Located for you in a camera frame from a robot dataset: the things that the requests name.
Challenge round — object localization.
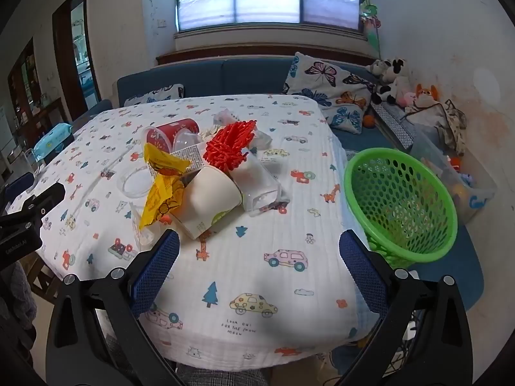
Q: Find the grey patterned flat box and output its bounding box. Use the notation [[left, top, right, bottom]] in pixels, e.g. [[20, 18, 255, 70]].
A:
[[370, 102, 415, 149]]

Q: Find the wooden cabinet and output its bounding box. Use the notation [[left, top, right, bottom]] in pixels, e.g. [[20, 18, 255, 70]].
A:
[[7, 38, 41, 137]]

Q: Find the blue sofa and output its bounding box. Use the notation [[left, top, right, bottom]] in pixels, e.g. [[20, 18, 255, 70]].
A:
[[117, 57, 485, 314]]

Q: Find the orange fox plush toy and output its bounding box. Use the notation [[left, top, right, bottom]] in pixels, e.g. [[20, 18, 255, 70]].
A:
[[414, 84, 440, 107]]

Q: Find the red foam net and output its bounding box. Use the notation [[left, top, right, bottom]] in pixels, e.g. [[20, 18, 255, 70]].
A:
[[202, 120, 258, 178]]

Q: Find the butterfly print pillow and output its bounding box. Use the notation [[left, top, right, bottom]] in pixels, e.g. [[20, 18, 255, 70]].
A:
[[282, 52, 377, 135]]

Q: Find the clear plastic lid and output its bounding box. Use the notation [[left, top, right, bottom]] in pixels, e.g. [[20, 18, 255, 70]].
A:
[[117, 166, 155, 199]]

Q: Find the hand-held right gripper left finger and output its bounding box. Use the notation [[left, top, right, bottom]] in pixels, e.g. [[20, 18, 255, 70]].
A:
[[46, 229, 182, 386]]

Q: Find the cow plush toy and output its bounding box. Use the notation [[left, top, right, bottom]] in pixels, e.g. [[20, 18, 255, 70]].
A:
[[370, 58, 411, 105]]

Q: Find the yellow snack wrapper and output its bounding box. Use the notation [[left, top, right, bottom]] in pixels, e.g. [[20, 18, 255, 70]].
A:
[[139, 173, 186, 230]]

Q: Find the light blue seat cushion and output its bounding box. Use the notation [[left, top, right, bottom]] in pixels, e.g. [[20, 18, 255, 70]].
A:
[[33, 123, 75, 165]]

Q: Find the blue chair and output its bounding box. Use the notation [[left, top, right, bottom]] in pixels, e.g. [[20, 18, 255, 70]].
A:
[[71, 100, 114, 133]]

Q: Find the orange snack wrapper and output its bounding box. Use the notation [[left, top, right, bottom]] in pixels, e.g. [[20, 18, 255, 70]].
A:
[[144, 143, 192, 178]]

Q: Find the person's leg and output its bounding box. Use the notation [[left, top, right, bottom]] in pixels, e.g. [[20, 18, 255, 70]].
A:
[[177, 364, 268, 386]]

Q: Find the pinwheel toy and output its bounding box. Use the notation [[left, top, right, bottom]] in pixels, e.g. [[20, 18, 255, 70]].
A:
[[359, 0, 383, 55]]

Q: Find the green plastic basket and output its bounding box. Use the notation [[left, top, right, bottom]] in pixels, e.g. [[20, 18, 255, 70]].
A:
[[343, 147, 459, 270]]

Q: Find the person's left forearm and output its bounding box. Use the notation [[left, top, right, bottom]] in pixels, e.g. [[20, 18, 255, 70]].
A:
[[0, 263, 38, 354]]

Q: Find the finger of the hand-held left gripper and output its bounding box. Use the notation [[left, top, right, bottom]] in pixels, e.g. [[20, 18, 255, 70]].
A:
[[6, 182, 66, 226]]

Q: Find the white car print blanket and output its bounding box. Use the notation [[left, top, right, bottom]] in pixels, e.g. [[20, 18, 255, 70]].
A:
[[30, 94, 381, 371]]

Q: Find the clear labelled plastic container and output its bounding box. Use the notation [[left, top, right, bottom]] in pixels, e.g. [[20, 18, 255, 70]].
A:
[[173, 132, 204, 170]]

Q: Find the white paper cup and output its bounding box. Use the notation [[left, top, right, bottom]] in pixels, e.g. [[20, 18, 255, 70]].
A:
[[171, 166, 242, 242]]

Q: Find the beige printed garment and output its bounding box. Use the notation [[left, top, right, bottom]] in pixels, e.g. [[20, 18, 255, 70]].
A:
[[436, 100, 467, 157]]

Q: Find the red instant noodle bowl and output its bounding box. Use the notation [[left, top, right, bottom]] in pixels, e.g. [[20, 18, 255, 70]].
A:
[[145, 118, 200, 153]]

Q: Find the small printed pillow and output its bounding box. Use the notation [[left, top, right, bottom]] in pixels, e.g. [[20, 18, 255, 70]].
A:
[[124, 84, 185, 107]]

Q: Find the brown wooden door frame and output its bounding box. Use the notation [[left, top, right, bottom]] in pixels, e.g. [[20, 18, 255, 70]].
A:
[[52, 0, 100, 123]]

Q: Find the clear plastic storage box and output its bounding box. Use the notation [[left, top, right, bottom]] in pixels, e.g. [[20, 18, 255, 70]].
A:
[[410, 129, 497, 226]]

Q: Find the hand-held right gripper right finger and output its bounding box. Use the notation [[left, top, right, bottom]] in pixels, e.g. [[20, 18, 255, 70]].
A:
[[339, 229, 473, 386]]

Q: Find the clear plastic cup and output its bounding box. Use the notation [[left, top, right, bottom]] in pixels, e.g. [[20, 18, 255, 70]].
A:
[[231, 155, 282, 218]]

